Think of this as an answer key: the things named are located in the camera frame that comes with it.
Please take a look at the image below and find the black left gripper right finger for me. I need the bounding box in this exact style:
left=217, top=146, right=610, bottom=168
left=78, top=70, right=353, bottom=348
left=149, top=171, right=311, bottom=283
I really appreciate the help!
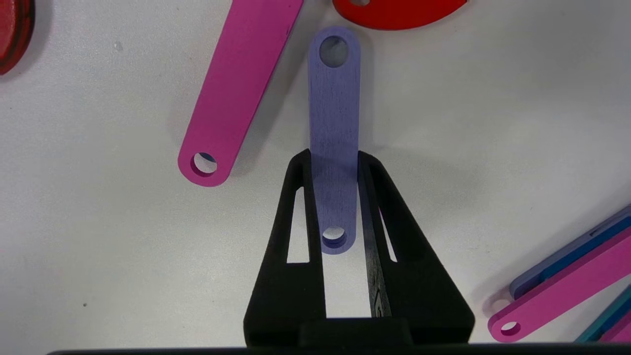
left=357, top=150, right=475, bottom=344

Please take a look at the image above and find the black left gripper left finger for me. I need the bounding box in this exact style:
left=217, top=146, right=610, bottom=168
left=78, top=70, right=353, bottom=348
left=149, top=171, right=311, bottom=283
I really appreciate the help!
left=244, top=149, right=326, bottom=346

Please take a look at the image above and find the purple short bar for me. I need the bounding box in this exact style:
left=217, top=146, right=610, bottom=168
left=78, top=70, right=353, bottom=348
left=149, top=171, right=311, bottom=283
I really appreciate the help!
left=308, top=26, right=361, bottom=255

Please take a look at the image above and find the red half-ring piece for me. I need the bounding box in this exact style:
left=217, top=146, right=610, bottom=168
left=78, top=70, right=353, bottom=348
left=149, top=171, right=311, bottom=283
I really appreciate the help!
left=333, top=0, right=468, bottom=31
left=0, top=0, right=36, bottom=75

